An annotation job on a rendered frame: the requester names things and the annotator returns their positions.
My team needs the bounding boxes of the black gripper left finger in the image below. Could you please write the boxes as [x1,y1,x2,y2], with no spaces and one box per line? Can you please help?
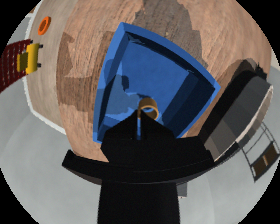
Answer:
[103,109,138,140]

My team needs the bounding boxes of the blue open box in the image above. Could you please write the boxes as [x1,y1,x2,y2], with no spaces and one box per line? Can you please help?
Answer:
[93,22,221,144]

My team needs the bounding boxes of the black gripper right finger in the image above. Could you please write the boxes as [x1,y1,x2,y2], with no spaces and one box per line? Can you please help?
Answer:
[140,110,175,140]

